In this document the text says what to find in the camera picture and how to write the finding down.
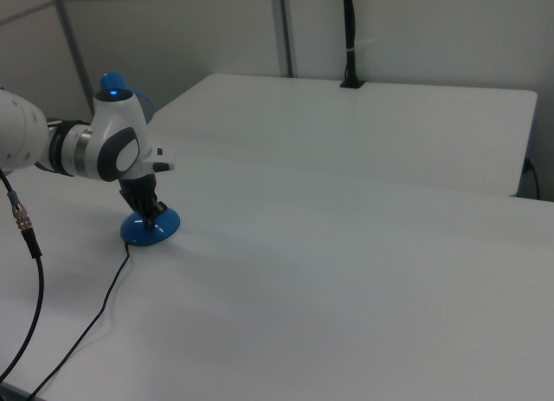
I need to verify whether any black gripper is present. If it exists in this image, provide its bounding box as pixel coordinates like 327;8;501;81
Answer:
118;173;168;231

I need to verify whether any thin black lamp cord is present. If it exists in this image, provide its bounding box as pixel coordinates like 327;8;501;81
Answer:
29;240;132;397

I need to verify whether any thick black cable with connector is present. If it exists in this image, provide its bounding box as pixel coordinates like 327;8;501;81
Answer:
0;166;45;384

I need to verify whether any grey metal partition post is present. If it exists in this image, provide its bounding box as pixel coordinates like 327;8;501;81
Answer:
268;0;299;79
48;0;95;119

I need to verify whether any black clamped camera pole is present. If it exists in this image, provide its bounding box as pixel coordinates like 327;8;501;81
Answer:
338;0;367;90

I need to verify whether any black cable behind table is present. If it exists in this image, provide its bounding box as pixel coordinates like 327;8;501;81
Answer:
522;157;543;201

